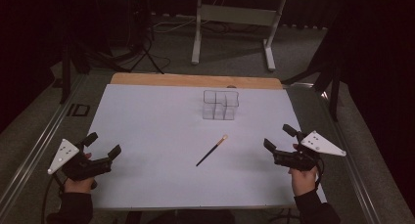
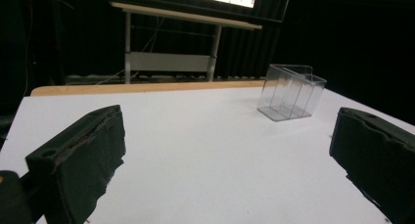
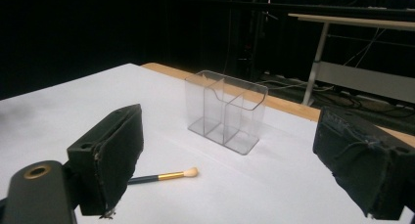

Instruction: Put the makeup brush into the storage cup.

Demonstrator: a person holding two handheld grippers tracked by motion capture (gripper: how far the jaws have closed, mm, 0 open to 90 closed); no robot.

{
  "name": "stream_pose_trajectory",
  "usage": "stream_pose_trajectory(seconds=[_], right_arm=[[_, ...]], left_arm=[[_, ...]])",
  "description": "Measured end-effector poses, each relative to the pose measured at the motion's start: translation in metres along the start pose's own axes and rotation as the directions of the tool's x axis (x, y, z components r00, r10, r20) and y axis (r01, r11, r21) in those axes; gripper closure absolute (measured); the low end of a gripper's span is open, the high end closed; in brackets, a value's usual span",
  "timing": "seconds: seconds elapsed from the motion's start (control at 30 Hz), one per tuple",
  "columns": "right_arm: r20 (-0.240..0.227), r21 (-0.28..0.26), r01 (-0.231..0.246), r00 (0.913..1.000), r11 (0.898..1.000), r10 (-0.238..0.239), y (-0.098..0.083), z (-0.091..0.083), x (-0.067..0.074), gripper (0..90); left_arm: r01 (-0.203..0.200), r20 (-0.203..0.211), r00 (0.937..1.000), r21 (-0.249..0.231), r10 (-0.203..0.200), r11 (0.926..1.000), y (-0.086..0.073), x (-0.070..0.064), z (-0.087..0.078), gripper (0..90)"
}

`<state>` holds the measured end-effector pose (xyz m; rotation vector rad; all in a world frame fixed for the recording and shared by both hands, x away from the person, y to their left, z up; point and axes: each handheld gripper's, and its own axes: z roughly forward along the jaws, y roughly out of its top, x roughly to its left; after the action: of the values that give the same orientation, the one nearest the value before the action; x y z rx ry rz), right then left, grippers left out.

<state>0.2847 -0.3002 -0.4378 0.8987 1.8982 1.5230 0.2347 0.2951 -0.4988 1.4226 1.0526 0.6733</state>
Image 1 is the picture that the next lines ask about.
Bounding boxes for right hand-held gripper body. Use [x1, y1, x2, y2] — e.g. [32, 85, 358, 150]
[273, 130, 347, 172]

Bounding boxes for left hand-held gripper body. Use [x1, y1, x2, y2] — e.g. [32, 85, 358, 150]
[47, 138, 114, 182]

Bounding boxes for dark-handled makeup brush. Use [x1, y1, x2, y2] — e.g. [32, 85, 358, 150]
[195, 134, 229, 167]

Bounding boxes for clear acrylic organizer box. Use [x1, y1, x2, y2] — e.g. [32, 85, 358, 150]
[202, 89, 240, 121]

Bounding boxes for person's left hand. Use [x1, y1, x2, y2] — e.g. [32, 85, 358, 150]
[64, 152, 98, 195]

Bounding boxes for person's right hand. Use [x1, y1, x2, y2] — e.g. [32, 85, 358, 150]
[288, 143, 319, 198]

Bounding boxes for white table sheet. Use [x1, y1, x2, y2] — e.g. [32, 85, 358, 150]
[85, 84, 328, 210]

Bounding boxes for black angled stand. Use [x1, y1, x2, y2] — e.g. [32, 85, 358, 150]
[282, 51, 345, 122]

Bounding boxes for wooden table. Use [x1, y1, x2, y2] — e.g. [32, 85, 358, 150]
[110, 72, 284, 90]

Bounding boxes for black tripod stand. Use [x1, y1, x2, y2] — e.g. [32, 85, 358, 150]
[123, 0, 165, 75]

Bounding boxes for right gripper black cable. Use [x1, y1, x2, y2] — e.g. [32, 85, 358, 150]
[313, 155, 326, 190]

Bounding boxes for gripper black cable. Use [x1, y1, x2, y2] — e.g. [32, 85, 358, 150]
[40, 172, 67, 224]
[313, 155, 326, 190]

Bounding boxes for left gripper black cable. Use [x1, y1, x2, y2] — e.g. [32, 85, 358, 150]
[40, 172, 67, 224]

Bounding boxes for metal floor rail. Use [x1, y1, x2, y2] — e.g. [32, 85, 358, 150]
[320, 90, 384, 224]
[0, 72, 88, 216]

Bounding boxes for black floor cables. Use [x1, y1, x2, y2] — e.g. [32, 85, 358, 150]
[268, 207, 296, 224]

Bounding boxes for white desk frame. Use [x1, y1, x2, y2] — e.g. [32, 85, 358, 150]
[191, 0, 345, 72]

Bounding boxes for white floor cable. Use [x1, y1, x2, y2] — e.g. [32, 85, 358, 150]
[151, 18, 198, 34]

